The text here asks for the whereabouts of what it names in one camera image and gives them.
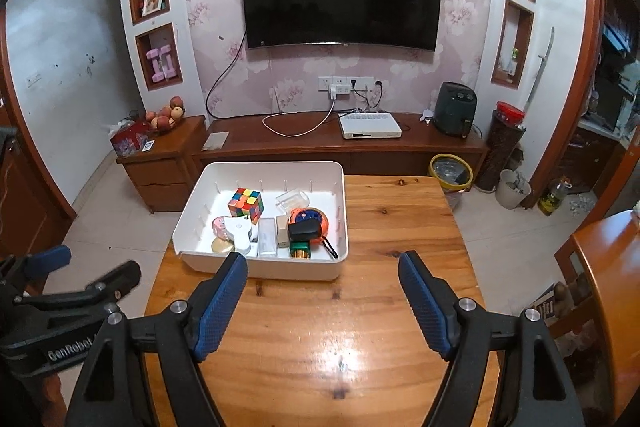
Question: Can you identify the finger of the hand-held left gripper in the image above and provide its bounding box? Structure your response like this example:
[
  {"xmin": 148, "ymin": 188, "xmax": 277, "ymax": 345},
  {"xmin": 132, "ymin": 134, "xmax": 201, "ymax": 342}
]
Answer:
[
  {"xmin": 15, "ymin": 260, "xmax": 142, "ymax": 310},
  {"xmin": 0, "ymin": 244, "xmax": 72, "ymax": 288}
]

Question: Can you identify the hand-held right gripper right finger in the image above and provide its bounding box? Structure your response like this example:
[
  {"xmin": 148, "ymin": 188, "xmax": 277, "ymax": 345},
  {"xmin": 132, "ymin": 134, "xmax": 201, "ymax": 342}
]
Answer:
[{"xmin": 397, "ymin": 251, "xmax": 586, "ymax": 427}]

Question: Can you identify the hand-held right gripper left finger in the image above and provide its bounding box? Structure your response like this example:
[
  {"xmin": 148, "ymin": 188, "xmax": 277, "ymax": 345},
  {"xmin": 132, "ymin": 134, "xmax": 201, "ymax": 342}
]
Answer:
[{"xmin": 65, "ymin": 251, "xmax": 249, "ymax": 427}]

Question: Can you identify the white plastic tray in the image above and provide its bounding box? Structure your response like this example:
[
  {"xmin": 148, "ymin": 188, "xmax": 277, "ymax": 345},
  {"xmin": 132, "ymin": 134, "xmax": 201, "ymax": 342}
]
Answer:
[{"xmin": 172, "ymin": 161, "xmax": 350, "ymax": 282}]

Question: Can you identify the white bottle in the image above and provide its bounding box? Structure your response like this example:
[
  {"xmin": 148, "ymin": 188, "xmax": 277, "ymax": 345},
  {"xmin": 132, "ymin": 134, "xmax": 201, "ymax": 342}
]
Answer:
[{"xmin": 222, "ymin": 215, "xmax": 256, "ymax": 256}]

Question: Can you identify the clear plastic box blue label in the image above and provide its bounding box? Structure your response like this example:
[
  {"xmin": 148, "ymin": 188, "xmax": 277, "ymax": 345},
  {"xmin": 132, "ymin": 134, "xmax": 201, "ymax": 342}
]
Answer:
[{"xmin": 256, "ymin": 217, "xmax": 279, "ymax": 258}]

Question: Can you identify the colourful puzzle cube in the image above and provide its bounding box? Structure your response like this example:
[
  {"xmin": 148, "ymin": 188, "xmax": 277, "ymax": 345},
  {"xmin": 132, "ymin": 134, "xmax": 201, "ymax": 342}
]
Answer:
[{"xmin": 228, "ymin": 188, "xmax": 265, "ymax": 224}]

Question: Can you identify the black case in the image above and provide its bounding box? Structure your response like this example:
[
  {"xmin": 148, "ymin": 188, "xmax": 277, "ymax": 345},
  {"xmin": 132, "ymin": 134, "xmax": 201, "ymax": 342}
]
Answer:
[{"xmin": 287, "ymin": 219, "xmax": 340, "ymax": 259}]

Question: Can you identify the small clear plastic box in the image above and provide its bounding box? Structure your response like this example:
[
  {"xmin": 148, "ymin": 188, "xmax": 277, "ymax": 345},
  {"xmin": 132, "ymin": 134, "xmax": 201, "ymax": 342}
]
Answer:
[{"xmin": 276, "ymin": 190, "xmax": 310, "ymax": 212}]

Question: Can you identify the orange round reel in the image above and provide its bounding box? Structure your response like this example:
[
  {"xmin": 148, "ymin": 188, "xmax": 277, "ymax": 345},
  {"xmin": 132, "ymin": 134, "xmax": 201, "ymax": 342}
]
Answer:
[{"xmin": 287, "ymin": 207, "xmax": 329, "ymax": 248}]

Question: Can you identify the wooden side cabinet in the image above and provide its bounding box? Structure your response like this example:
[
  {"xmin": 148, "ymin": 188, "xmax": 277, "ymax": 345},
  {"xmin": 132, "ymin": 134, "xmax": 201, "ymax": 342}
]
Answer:
[{"xmin": 116, "ymin": 115, "xmax": 207, "ymax": 214}]

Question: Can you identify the yellow-rimmed trash bin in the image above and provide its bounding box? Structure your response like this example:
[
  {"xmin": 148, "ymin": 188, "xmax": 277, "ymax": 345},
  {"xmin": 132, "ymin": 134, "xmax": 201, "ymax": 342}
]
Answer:
[{"xmin": 429, "ymin": 153, "xmax": 474, "ymax": 208}]

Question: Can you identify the printed cardboard box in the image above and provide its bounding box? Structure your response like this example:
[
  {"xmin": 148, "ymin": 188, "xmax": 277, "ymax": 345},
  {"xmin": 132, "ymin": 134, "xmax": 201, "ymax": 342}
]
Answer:
[{"xmin": 530, "ymin": 282, "xmax": 558, "ymax": 323}]

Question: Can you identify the red tissue box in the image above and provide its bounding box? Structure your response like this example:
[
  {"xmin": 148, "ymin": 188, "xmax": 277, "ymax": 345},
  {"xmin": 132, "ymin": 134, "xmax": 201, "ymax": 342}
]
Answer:
[{"xmin": 109, "ymin": 119, "xmax": 151, "ymax": 156}]

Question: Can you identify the white bucket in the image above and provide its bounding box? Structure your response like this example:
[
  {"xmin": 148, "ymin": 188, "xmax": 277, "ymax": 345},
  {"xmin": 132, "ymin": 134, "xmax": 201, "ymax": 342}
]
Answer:
[{"xmin": 496, "ymin": 169, "xmax": 532, "ymax": 210}]

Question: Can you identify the wooden chair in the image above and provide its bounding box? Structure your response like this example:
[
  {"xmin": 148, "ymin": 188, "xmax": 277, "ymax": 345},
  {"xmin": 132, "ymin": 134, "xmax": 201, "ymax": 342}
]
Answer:
[{"xmin": 552, "ymin": 232, "xmax": 606, "ymax": 340}]

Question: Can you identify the small grey mat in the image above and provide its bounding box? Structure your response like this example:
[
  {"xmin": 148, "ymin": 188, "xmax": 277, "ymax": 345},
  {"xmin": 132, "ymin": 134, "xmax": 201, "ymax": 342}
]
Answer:
[{"xmin": 202, "ymin": 132, "xmax": 231, "ymax": 151}]

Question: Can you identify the oil bottle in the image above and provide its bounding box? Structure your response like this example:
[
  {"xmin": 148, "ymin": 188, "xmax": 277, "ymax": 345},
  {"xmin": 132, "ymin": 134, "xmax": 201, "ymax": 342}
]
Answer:
[{"xmin": 538, "ymin": 177, "xmax": 572, "ymax": 217}]

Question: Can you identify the tall dark vase red lid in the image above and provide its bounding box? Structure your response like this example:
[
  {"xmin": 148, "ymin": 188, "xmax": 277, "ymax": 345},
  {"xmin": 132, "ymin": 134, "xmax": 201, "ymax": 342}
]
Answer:
[{"xmin": 475, "ymin": 102, "xmax": 527, "ymax": 192}]

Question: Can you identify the bowl of peaches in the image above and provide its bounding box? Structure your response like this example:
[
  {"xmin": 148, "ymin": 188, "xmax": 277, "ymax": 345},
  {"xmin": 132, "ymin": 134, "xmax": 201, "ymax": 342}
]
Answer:
[{"xmin": 144, "ymin": 96, "xmax": 185, "ymax": 130}]

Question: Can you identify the long wooden television stand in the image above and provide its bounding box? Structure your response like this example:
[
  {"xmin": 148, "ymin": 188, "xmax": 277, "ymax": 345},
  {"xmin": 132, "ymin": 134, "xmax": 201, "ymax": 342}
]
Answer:
[{"xmin": 191, "ymin": 111, "xmax": 490, "ymax": 178}]

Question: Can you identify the white set-top box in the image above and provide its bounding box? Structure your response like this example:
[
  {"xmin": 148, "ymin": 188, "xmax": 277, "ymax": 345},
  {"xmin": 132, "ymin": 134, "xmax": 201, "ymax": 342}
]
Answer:
[{"xmin": 339, "ymin": 112, "xmax": 403, "ymax": 140}]

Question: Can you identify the black air fryer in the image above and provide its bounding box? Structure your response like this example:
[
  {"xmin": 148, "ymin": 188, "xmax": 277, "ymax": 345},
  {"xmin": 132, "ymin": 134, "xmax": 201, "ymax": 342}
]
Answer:
[{"xmin": 434, "ymin": 82, "xmax": 478, "ymax": 138}]

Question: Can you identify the long sheathed sword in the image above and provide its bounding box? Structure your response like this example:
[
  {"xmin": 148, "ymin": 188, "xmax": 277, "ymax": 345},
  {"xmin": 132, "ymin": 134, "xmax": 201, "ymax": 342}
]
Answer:
[{"xmin": 522, "ymin": 27, "xmax": 556, "ymax": 112}]

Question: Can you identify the white cable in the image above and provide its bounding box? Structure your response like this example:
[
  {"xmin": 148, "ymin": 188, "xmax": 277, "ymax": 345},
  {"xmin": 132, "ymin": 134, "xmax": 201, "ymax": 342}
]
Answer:
[{"xmin": 262, "ymin": 97, "xmax": 337, "ymax": 138}]

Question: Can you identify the black cable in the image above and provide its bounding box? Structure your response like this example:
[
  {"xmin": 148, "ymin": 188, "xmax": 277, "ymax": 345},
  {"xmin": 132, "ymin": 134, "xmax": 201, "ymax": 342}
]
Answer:
[{"xmin": 205, "ymin": 32, "xmax": 247, "ymax": 120}]

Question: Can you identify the white wall socket strip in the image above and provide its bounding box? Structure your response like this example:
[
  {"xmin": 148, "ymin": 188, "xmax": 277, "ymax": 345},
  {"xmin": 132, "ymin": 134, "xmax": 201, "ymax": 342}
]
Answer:
[{"xmin": 318, "ymin": 76, "xmax": 375, "ymax": 92}]

